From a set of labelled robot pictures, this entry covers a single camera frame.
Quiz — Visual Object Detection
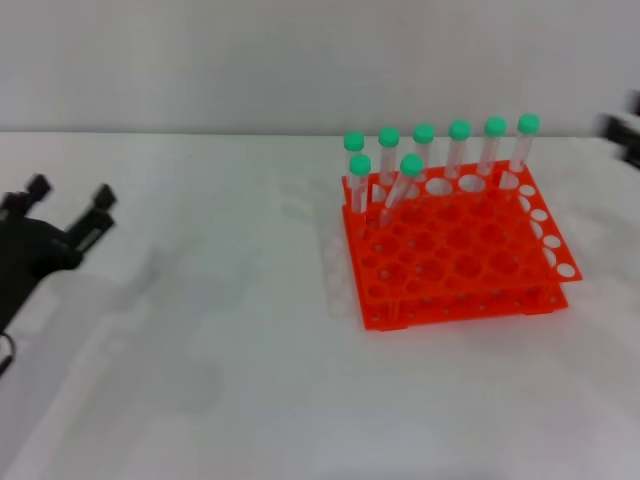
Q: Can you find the clear test tube green cap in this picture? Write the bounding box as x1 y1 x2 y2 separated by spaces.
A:
348 153 373 215
377 153 425 230
444 119 472 180
343 130 366 157
412 122 436 174
477 115 508 177
505 113 542 176
377 126 402 186

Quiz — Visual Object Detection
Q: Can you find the black cable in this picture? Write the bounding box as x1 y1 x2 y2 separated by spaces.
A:
0 333 19 377

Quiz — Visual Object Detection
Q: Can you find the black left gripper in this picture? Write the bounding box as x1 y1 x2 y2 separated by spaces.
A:
0 173 119 332

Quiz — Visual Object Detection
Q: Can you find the orange plastic test tube rack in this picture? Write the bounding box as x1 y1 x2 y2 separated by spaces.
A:
341 159 585 333

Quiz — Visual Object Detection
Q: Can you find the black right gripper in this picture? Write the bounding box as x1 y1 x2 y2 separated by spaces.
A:
596 88 640 169

